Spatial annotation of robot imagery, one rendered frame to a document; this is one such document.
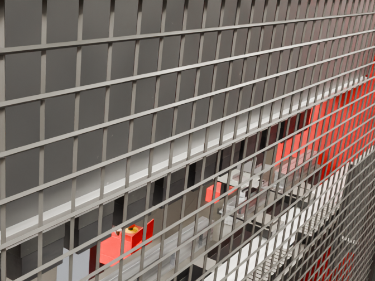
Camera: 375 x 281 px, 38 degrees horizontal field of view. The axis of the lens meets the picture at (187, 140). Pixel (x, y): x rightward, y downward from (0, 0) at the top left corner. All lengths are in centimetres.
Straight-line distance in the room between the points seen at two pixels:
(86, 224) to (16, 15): 75
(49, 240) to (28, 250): 7
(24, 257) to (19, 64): 59
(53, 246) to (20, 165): 48
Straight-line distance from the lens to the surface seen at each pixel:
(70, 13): 107
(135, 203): 172
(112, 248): 246
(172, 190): 189
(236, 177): 266
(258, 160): 257
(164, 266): 205
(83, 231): 157
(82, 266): 283
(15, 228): 109
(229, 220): 247
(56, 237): 149
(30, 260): 146
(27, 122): 104
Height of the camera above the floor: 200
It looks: 19 degrees down
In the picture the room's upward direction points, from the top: 6 degrees clockwise
